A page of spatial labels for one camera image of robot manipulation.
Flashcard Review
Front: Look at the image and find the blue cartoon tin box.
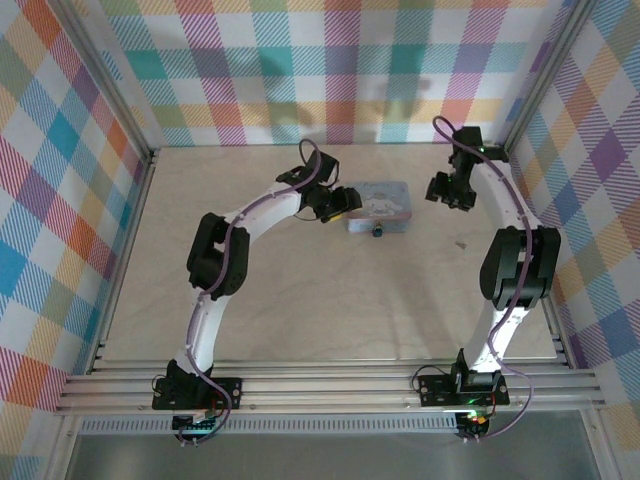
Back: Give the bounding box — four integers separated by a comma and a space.
346, 180, 414, 236

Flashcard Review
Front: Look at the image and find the small controller circuit board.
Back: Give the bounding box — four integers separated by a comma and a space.
457, 410, 494, 437
172, 412, 221, 435

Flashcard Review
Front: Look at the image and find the grey metal panel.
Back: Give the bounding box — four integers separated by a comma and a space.
64, 433, 601, 480

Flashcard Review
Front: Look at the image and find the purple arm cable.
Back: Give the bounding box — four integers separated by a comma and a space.
432, 115, 535, 444
177, 139, 324, 449

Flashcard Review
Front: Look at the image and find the aluminium frame post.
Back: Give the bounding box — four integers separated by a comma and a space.
494, 0, 602, 156
52, 0, 162, 169

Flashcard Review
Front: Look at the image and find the aluminium frame cross rail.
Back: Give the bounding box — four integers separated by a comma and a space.
53, 360, 607, 417

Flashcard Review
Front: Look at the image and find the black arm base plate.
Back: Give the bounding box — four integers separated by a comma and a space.
417, 373, 511, 409
152, 377, 244, 412

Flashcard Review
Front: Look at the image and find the grey slotted cable duct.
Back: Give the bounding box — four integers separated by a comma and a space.
79, 418, 460, 435

